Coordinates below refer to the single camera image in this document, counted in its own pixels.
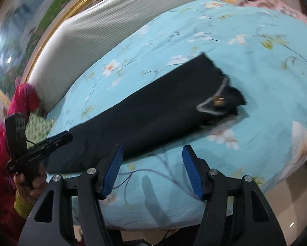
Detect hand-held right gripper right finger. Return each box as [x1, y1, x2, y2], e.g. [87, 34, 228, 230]
[182, 145, 287, 246]

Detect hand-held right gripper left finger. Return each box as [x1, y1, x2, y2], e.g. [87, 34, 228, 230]
[17, 144, 124, 246]

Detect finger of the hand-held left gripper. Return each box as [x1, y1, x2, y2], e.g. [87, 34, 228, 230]
[45, 130, 73, 149]

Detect black pants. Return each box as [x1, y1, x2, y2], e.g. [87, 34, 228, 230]
[42, 52, 247, 174]

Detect pink fuzzy sleeve forearm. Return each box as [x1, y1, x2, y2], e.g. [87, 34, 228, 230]
[0, 83, 41, 246]

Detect person's left hand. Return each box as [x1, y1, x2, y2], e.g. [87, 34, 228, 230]
[13, 163, 48, 200]

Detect green patterned pillow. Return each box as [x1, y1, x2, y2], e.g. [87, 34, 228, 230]
[25, 113, 55, 146]

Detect light blue floral bed sheet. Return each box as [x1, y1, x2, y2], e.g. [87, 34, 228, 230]
[44, 0, 307, 230]

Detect white ribbed headboard cushion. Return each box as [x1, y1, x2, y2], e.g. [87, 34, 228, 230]
[28, 0, 214, 112]

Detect pink floral cloth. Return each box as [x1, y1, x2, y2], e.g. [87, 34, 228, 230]
[224, 0, 307, 30]

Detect landscape wall painting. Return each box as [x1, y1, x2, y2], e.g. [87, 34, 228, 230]
[0, 0, 103, 100]

